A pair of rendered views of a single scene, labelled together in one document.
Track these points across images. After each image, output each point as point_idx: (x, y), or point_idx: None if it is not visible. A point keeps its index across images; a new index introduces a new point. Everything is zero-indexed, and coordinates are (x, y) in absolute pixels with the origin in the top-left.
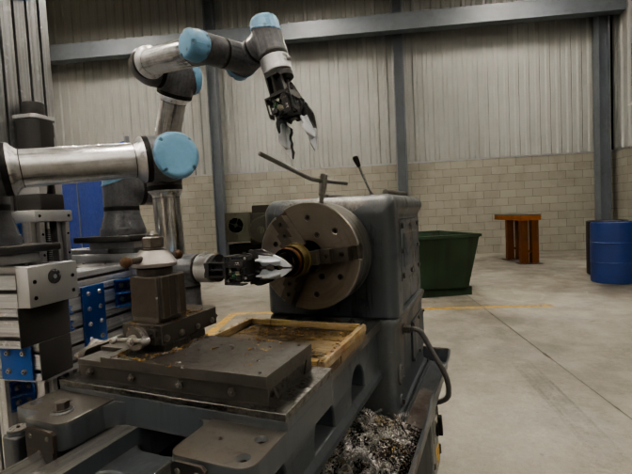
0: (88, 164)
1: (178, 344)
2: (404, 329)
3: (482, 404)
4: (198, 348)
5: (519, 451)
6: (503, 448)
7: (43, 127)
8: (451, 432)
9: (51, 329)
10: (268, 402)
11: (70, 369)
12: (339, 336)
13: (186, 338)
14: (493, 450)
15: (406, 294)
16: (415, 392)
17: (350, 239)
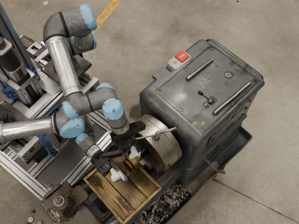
0: (32, 135)
1: (71, 215)
2: (203, 160)
3: (298, 114)
4: (77, 220)
5: (284, 160)
6: (278, 154)
7: (7, 55)
8: (261, 130)
9: (36, 153)
10: None
11: (49, 138)
12: (148, 189)
13: (74, 212)
14: (272, 153)
15: (216, 141)
16: (207, 166)
17: (163, 163)
